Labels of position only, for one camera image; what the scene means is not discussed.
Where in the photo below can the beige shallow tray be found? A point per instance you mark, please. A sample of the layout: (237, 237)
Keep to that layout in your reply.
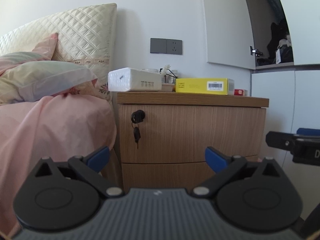
(168, 87)

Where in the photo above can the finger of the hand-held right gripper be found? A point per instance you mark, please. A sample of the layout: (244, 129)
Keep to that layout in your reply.
(278, 140)
(308, 131)

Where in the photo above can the pastel striped pillow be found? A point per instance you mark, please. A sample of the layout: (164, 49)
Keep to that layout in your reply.
(40, 77)

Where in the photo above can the white lower cabinet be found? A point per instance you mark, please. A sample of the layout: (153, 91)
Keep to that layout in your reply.
(277, 100)

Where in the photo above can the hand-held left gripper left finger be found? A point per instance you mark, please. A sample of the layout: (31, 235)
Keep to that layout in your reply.
(98, 158)

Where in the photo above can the black keys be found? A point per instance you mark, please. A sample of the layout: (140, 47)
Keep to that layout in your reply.
(136, 135)

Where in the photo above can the white wardrobe door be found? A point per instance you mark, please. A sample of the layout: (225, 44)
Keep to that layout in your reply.
(225, 25)

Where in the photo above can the grey wall switch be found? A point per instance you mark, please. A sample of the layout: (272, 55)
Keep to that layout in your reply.
(158, 45)

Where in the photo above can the pink pillow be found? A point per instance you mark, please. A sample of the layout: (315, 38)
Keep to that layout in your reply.
(46, 48)

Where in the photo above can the grey wall socket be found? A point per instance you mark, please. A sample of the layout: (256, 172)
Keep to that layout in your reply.
(174, 46)

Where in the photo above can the wooden lower drawer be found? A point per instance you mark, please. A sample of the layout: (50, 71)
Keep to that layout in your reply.
(162, 175)

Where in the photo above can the clear bottle white cap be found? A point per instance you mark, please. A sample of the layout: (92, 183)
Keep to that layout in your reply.
(175, 75)

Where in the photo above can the wooden nightstand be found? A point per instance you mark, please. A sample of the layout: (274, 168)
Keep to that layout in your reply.
(190, 98)

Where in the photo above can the metal door hinge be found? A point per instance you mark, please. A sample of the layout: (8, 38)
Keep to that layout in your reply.
(255, 51)

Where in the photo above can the dark clothes pile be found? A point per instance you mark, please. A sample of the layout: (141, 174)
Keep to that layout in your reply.
(277, 47)

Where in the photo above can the white flower sprig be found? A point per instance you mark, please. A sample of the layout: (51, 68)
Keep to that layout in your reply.
(165, 70)

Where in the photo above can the pink duvet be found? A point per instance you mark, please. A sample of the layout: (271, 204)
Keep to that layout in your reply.
(50, 135)

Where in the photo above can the yellow cardboard box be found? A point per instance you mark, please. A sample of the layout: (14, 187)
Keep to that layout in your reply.
(195, 86)

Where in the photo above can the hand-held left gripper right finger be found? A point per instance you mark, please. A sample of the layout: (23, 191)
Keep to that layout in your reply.
(214, 158)

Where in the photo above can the clear glass cup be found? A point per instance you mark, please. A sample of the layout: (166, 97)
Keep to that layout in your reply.
(150, 70)

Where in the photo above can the white tissue pack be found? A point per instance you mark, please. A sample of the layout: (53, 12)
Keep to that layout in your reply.
(132, 80)

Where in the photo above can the red small box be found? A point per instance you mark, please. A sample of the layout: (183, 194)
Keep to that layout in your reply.
(240, 92)

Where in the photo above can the cream quilted headboard cushion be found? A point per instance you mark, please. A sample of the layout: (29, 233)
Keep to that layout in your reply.
(85, 37)

